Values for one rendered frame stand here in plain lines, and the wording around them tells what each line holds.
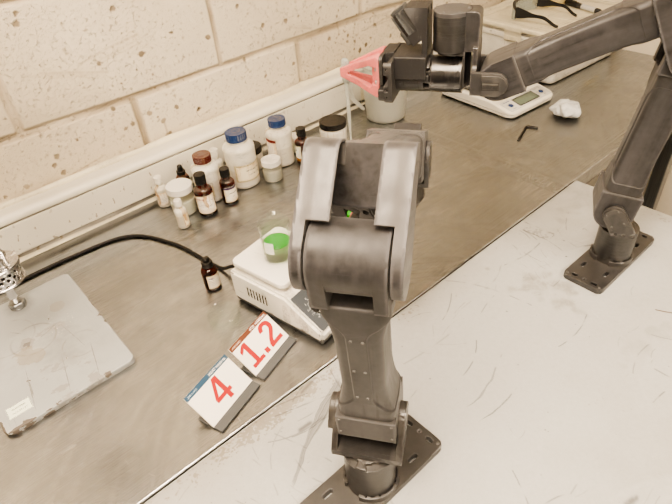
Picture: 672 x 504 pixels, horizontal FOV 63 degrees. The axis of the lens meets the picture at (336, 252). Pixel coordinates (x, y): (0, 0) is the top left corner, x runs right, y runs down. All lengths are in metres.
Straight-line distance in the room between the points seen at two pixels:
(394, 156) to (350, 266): 0.09
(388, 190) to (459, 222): 0.72
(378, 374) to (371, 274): 0.15
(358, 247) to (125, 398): 0.57
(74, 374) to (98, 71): 0.60
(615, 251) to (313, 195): 0.71
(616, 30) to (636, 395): 0.50
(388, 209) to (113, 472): 0.56
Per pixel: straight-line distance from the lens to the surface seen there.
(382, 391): 0.56
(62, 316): 1.07
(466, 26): 0.88
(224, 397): 0.83
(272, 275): 0.88
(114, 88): 1.25
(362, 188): 0.46
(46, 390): 0.96
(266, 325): 0.89
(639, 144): 0.95
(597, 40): 0.88
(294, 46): 1.47
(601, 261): 1.07
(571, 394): 0.86
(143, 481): 0.81
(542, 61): 0.89
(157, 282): 1.08
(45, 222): 1.24
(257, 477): 0.77
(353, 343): 0.49
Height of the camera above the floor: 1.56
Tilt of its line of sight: 39 degrees down
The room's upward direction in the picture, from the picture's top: 5 degrees counter-clockwise
